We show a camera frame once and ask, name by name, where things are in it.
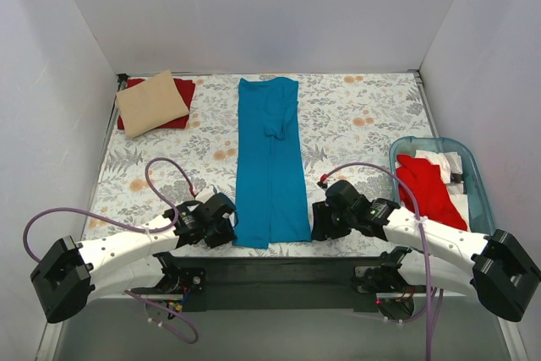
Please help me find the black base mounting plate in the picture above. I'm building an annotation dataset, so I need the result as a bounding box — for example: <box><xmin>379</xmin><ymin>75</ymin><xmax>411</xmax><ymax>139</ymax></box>
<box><xmin>134</xmin><ymin>252</ymin><xmax>426</xmax><ymax>312</ymax></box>

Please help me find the red t shirt in bin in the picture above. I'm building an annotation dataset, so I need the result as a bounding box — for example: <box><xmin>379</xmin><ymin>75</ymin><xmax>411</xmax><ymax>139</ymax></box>
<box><xmin>396</xmin><ymin>154</ymin><xmax>467</xmax><ymax>231</ymax></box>

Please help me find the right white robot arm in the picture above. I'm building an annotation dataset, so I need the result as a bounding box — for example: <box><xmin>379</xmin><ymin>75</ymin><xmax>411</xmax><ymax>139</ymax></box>
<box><xmin>313</xmin><ymin>180</ymin><xmax>540</xmax><ymax>322</ymax></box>

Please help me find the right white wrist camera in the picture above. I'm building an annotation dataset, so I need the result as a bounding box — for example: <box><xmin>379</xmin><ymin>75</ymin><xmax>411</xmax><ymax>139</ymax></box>
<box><xmin>317</xmin><ymin>173</ymin><xmax>334</xmax><ymax>190</ymax></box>

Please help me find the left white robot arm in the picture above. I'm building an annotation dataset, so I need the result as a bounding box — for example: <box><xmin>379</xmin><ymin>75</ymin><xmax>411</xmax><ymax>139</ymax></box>
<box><xmin>30</xmin><ymin>193</ymin><xmax>236</xmax><ymax>324</ymax></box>

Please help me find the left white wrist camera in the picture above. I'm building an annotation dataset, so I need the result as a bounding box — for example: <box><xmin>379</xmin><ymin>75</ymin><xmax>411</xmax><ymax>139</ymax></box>
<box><xmin>194</xmin><ymin>185</ymin><xmax>218</xmax><ymax>204</ymax></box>

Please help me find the floral patterned table cloth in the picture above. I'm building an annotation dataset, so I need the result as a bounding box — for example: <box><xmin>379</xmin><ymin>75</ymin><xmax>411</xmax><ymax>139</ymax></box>
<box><xmin>79</xmin><ymin>73</ymin><xmax>440</xmax><ymax>259</ymax></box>

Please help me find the folded dark red t shirt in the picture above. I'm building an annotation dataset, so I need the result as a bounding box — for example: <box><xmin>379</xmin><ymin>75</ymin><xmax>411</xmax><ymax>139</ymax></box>
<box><xmin>126</xmin><ymin>78</ymin><xmax>195</xmax><ymax>129</ymax></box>

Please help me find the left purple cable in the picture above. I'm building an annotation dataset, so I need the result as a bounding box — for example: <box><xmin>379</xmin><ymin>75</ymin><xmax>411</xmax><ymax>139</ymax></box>
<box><xmin>21</xmin><ymin>157</ymin><xmax>215</xmax><ymax>344</ymax></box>

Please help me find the folded beige t shirt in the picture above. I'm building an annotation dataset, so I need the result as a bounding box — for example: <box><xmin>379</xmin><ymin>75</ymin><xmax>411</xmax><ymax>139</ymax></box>
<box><xmin>116</xmin><ymin>70</ymin><xmax>189</xmax><ymax>139</ymax></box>

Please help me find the clear blue plastic bin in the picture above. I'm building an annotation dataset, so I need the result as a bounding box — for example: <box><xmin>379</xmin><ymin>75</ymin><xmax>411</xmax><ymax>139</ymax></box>
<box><xmin>389</xmin><ymin>136</ymin><xmax>495</xmax><ymax>234</ymax></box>

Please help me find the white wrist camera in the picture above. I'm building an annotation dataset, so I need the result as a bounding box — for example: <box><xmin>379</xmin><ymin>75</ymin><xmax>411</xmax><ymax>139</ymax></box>
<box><xmin>317</xmin><ymin>173</ymin><xmax>334</xmax><ymax>190</ymax></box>
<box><xmin>194</xmin><ymin>185</ymin><xmax>218</xmax><ymax>204</ymax></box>

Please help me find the blue t shirt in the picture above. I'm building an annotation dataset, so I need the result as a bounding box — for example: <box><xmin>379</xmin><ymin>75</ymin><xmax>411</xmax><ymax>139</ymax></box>
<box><xmin>233</xmin><ymin>77</ymin><xmax>311</xmax><ymax>249</ymax></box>

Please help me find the white t shirt in bin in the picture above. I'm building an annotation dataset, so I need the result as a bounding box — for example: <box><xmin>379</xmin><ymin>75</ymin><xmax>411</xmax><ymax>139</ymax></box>
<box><xmin>414</xmin><ymin>150</ymin><xmax>470</xmax><ymax>230</ymax></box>

